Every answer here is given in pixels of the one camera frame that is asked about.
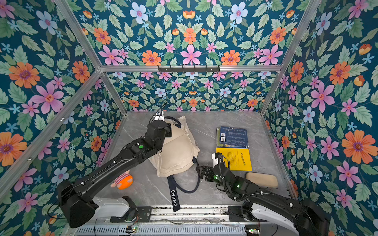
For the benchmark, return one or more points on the blue green Animal Farm book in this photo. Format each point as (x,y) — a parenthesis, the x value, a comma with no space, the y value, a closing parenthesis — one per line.
(218,137)

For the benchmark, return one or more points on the yellow spine book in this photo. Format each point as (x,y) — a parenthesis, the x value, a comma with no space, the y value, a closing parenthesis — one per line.
(239,158)

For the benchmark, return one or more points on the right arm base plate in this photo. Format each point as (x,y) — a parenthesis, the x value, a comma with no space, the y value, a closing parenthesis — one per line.
(235,214)

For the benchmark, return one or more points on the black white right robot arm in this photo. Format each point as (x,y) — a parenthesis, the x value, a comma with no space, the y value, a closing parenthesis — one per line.
(304,218)

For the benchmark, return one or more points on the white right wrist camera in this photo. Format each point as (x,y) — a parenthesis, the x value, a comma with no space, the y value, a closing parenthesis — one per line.
(217,158)

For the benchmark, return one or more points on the navy barcode back cover book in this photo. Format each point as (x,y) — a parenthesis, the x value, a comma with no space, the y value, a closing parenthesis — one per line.
(233,137)

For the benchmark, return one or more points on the metal hook rail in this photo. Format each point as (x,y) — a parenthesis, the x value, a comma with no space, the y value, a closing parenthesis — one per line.
(184,69)

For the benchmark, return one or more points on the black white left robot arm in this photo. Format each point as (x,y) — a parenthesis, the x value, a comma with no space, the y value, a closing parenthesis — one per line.
(76,199)

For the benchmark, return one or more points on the cream canvas tote bag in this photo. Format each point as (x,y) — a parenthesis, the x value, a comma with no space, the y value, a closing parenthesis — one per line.
(179,154)

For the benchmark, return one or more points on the beige sponge block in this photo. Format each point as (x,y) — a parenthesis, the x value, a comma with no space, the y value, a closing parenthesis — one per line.
(262,180)

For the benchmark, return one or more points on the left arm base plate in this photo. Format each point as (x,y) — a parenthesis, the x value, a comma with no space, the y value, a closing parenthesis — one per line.
(134,213)

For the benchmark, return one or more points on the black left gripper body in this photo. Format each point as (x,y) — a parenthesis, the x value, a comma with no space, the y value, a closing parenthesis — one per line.
(166,133)

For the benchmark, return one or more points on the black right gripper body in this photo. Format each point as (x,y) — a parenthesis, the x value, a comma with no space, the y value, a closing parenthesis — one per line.
(206,173)

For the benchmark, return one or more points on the pink plush pig toy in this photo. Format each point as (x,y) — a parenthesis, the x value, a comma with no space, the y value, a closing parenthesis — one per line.
(124,181)

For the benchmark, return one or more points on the aluminium front rail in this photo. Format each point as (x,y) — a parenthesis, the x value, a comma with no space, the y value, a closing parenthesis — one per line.
(191,220)

